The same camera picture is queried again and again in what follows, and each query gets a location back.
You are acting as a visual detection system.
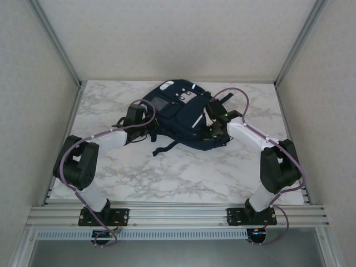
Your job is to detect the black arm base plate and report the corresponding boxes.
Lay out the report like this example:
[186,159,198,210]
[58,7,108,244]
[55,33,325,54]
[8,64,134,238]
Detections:
[227,207,278,228]
[77,207,130,228]

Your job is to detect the aluminium side rail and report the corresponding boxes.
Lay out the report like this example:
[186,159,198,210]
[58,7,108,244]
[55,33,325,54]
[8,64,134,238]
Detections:
[41,85,84,206]
[275,85,311,205]

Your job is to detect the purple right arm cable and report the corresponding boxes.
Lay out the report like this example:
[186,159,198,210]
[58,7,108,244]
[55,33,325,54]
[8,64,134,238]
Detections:
[211,87,308,247]

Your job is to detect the white slotted cable duct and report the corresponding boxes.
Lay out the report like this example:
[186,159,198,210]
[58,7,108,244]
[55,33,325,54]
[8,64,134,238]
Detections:
[36,229,248,240]

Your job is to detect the navy blue backpack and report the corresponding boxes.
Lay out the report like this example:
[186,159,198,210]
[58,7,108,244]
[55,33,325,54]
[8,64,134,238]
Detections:
[122,79,237,157]

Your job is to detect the aluminium front rail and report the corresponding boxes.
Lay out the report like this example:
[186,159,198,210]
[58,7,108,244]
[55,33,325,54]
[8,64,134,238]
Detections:
[26,204,330,230]

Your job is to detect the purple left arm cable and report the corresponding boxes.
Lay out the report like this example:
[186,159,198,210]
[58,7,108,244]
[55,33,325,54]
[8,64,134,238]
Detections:
[52,99,156,248]

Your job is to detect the aluminium corner post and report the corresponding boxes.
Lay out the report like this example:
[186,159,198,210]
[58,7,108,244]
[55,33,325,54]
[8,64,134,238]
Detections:
[27,0,83,89]
[274,0,329,88]

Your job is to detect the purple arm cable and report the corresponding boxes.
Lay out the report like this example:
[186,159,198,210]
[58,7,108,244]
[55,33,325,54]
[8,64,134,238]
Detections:
[52,99,156,248]
[211,87,308,247]

